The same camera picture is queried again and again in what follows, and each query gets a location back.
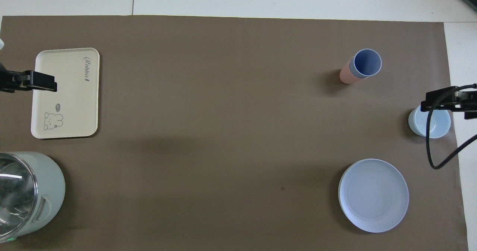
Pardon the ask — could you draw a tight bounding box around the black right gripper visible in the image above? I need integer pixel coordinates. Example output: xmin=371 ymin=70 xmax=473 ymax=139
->
xmin=421 ymin=84 xmax=477 ymax=119

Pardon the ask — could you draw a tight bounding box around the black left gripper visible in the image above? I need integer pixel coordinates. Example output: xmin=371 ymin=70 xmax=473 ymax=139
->
xmin=0 ymin=69 xmax=57 ymax=93

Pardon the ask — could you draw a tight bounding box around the blue ribbed cup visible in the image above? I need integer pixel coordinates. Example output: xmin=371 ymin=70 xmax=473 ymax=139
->
xmin=350 ymin=49 xmax=382 ymax=79

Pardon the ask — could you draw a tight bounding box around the pink cup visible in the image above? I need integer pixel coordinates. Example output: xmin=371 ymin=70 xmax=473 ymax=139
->
xmin=339 ymin=57 xmax=369 ymax=84

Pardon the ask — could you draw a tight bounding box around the cream rabbit print tray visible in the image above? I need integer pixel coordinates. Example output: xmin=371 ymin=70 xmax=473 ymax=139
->
xmin=31 ymin=48 xmax=100 ymax=139

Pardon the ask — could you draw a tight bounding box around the light blue bowl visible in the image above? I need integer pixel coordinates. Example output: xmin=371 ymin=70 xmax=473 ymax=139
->
xmin=408 ymin=106 xmax=451 ymax=139

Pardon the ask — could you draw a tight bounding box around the pale green cooking pot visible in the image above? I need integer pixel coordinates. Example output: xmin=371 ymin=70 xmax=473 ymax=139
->
xmin=0 ymin=151 xmax=66 ymax=243

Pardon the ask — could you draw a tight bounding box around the glass pot lid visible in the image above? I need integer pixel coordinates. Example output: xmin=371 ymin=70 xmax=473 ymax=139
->
xmin=0 ymin=154 xmax=38 ymax=237

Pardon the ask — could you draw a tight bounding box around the pale blue plate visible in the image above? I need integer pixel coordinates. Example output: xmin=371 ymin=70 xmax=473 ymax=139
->
xmin=338 ymin=159 xmax=409 ymax=233

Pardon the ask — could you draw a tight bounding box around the brown table mat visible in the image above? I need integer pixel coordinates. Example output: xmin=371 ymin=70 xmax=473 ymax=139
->
xmin=0 ymin=15 xmax=469 ymax=251

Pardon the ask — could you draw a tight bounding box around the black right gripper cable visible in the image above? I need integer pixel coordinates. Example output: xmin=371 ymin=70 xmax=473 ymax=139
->
xmin=426 ymin=83 xmax=477 ymax=170

